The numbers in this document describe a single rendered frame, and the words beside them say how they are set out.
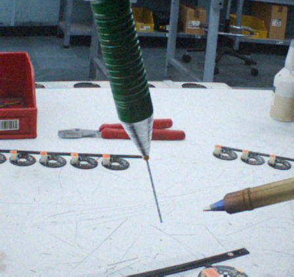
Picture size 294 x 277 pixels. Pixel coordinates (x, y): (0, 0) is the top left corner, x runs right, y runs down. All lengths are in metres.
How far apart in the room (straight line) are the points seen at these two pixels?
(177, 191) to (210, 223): 0.06
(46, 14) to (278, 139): 4.17
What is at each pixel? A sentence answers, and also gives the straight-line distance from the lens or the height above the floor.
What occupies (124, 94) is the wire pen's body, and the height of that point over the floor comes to 0.91.
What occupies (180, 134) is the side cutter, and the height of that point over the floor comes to 0.76.
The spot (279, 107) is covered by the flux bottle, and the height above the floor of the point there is 0.77.
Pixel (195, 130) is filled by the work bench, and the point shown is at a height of 0.75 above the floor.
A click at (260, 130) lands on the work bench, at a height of 0.75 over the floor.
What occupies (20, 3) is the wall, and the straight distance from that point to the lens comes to 4.67.
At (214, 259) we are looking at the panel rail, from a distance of 0.27.
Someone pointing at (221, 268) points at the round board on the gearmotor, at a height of 0.81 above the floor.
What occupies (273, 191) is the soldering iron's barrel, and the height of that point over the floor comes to 0.87.
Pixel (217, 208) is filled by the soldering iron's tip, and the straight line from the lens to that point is 0.21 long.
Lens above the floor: 0.96
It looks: 21 degrees down
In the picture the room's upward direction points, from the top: 5 degrees clockwise
